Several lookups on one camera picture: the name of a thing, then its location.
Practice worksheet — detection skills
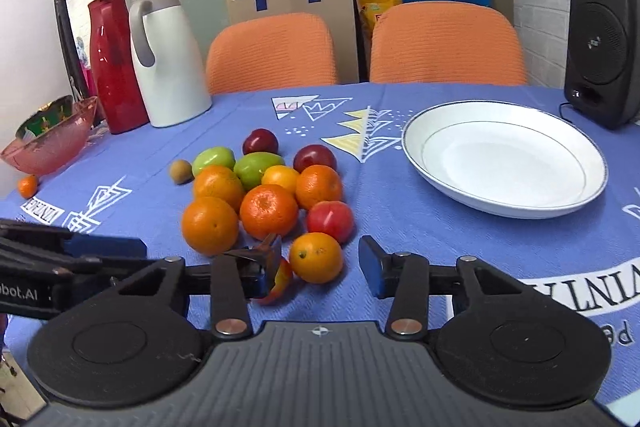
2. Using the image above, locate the red yellow peach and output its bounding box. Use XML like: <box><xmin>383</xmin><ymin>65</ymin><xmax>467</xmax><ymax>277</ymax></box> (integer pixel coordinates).
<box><xmin>252</xmin><ymin>258</ymin><xmax>294</xmax><ymax>306</ymax></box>

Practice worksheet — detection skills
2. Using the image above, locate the large orange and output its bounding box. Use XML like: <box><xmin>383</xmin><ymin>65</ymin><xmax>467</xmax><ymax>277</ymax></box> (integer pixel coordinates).
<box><xmin>181</xmin><ymin>197</ymin><xmax>240</xmax><ymax>257</ymax></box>

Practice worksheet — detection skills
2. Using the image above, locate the tangerine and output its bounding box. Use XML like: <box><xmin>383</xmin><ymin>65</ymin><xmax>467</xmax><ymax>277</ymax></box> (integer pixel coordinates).
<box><xmin>240</xmin><ymin>184</ymin><xmax>298</xmax><ymax>239</ymax></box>

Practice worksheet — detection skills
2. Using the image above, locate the red apple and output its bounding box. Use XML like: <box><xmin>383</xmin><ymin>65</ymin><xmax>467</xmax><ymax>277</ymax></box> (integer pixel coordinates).
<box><xmin>306</xmin><ymin>200</ymin><xmax>355</xmax><ymax>244</ymax></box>

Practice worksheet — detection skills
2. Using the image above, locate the small yellow orange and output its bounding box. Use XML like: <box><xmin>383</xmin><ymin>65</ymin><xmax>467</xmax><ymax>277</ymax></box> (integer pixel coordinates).
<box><xmin>262</xmin><ymin>165</ymin><xmax>299</xmax><ymax>195</ymax></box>

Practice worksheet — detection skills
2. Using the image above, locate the brown kiwi fruit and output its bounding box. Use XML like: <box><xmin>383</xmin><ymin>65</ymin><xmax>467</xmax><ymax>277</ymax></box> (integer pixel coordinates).
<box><xmin>169</xmin><ymin>159</ymin><xmax>193</xmax><ymax>185</ymax></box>

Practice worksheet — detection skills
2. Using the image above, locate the small orange near bowl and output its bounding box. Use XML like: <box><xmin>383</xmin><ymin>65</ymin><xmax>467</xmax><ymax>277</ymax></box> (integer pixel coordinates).
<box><xmin>16</xmin><ymin>174</ymin><xmax>39</xmax><ymax>199</ymax></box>

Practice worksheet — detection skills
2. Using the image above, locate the green apple right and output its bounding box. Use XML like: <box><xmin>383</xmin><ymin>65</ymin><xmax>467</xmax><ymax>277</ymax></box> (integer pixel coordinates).
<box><xmin>233</xmin><ymin>152</ymin><xmax>284</xmax><ymax>192</ymax></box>

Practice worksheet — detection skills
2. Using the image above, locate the green apple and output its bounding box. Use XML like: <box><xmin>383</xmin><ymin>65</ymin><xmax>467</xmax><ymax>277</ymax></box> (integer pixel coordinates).
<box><xmin>233</xmin><ymin>152</ymin><xmax>284</xmax><ymax>192</ymax></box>
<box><xmin>192</xmin><ymin>146</ymin><xmax>235</xmax><ymax>176</ymax></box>

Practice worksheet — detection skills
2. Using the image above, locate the green apple left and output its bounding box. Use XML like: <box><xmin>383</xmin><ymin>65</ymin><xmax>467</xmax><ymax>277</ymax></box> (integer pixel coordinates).
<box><xmin>192</xmin><ymin>146</ymin><xmax>235</xmax><ymax>176</ymax></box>

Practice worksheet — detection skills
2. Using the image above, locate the pink glass bowl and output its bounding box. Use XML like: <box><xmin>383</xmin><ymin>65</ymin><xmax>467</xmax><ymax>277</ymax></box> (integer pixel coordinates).
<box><xmin>1</xmin><ymin>96</ymin><xmax>99</xmax><ymax>176</ymax></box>

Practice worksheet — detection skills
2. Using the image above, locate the dark red plum back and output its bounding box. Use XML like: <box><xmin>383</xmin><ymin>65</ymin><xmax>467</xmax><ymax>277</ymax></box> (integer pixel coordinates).
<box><xmin>242</xmin><ymin>128</ymin><xmax>279</xmax><ymax>155</ymax></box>

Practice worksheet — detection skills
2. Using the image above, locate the dark red plum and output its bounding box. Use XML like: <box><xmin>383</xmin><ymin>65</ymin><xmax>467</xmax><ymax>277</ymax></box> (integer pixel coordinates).
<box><xmin>293</xmin><ymin>144</ymin><xmax>337</xmax><ymax>173</ymax></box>
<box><xmin>242</xmin><ymin>128</ymin><xmax>279</xmax><ymax>155</ymax></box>

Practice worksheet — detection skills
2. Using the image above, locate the dark red plum right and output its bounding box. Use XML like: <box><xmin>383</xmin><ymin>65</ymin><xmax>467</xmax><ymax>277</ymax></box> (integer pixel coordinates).
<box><xmin>293</xmin><ymin>144</ymin><xmax>337</xmax><ymax>173</ymax></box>

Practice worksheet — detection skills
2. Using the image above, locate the white round plate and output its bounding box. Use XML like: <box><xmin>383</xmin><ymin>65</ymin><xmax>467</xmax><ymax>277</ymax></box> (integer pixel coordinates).
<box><xmin>401</xmin><ymin>100</ymin><xmax>608</xmax><ymax>220</ymax></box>

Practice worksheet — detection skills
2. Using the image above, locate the blue patterned tablecloth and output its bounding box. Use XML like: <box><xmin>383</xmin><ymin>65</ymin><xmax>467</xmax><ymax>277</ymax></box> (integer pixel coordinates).
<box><xmin>1</xmin><ymin>83</ymin><xmax>639</xmax><ymax>424</ymax></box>

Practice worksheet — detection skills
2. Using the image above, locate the white board panel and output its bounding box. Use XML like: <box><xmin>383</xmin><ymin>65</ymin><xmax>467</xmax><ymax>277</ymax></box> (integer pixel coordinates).
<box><xmin>0</xmin><ymin>0</ymin><xmax>88</xmax><ymax>144</ymax></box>

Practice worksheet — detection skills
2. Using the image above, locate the red thermos jug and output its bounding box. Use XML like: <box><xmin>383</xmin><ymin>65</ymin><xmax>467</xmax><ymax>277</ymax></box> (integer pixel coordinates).
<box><xmin>88</xmin><ymin>0</ymin><xmax>149</xmax><ymax>134</ymax></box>

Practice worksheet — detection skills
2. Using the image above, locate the white thermos jug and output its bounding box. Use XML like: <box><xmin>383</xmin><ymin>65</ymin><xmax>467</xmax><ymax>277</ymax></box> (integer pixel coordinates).
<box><xmin>129</xmin><ymin>0</ymin><xmax>213</xmax><ymax>128</ymax></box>

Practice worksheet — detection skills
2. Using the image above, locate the right orange chair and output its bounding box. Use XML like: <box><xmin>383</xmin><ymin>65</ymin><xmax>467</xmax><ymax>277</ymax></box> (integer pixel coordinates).
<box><xmin>369</xmin><ymin>1</ymin><xmax>527</xmax><ymax>87</ymax></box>

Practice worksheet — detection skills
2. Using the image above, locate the orange chair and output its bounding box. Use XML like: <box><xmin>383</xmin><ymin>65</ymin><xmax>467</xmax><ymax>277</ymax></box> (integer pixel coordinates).
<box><xmin>205</xmin><ymin>13</ymin><xmax>338</xmax><ymax>95</ymax></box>
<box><xmin>369</xmin><ymin>1</ymin><xmax>527</xmax><ymax>87</ymax></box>

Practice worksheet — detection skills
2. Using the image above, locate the left orange chair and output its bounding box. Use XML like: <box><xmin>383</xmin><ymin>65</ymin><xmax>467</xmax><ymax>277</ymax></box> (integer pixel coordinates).
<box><xmin>205</xmin><ymin>13</ymin><xmax>338</xmax><ymax>95</ymax></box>

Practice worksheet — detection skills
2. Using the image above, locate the black speaker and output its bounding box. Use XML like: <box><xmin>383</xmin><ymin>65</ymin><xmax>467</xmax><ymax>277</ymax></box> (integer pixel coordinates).
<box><xmin>564</xmin><ymin>0</ymin><xmax>639</xmax><ymax>129</ymax></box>

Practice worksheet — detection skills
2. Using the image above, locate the yellow snack bag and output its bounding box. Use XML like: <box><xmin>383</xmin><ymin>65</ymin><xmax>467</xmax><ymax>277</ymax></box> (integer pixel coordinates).
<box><xmin>358</xmin><ymin>0</ymin><xmax>401</xmax><ymax>56</ymax></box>

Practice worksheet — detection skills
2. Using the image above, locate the brown paper bag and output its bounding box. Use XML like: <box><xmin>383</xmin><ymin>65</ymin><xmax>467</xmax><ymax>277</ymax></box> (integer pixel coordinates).
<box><xmin>226</xmin><ymin>0</ymin><xmax>367</xmax><ymax>90</ymax></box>

